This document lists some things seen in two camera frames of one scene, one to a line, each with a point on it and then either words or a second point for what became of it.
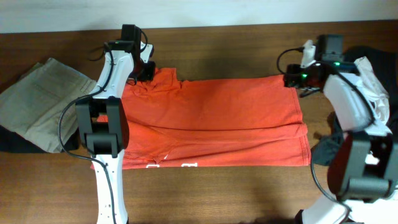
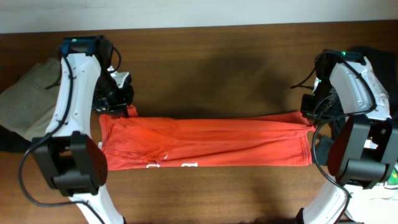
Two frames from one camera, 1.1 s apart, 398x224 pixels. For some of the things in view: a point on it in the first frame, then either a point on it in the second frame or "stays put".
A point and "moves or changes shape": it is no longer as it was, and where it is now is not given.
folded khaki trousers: x=32 y=106 stays put
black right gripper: x=294 y=80 to x=308 y=110
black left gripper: x=150 y=72 to x=120 y=104
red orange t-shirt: x=224 y=122 moves or changes shape
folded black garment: x=12 y=142 stays put
